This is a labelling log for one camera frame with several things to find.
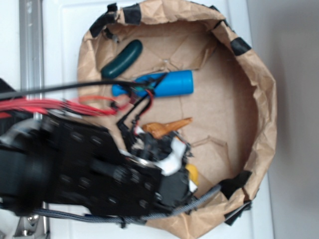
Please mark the blue plastic bottle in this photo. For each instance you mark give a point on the blue plastic bottle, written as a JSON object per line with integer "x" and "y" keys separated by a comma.
{"x": 174, "y": 84}

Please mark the dark green cucumber toy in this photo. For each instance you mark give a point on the dark green cucumber toy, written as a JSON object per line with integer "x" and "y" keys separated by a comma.
{"x": 125, "y": 59}

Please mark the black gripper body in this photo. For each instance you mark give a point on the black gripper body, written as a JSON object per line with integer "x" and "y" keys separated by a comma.
{"x": 89, "y": 170}

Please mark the yellow rubber duck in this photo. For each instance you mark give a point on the yellow rubber duck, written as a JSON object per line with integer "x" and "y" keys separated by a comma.
{"x": 193, "y": 173}

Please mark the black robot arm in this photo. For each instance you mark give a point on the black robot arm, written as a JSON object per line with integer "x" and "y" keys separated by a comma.
{"x": 25, "y": 167}

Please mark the aluminium rail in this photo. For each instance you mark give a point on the aluminium rail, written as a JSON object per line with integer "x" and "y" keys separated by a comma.
{"x": 32, "y": 76}

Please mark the brown paper bag tray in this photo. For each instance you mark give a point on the brown paper bag tray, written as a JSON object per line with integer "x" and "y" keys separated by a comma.
{"x": 233, "y": 106}

